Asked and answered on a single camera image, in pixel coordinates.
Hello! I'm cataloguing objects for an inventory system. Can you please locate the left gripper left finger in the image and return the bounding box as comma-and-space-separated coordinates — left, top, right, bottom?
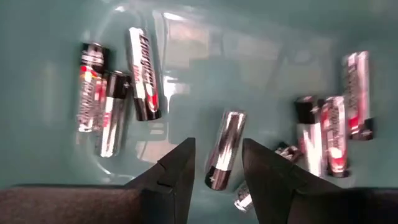
124, 138, 197, 224

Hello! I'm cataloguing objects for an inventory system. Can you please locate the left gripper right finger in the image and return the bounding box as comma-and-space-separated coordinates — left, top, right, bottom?
241, 138, 308, 224

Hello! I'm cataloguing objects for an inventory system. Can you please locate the teal plastic bin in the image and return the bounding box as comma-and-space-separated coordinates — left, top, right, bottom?
0, 0, 398, 224

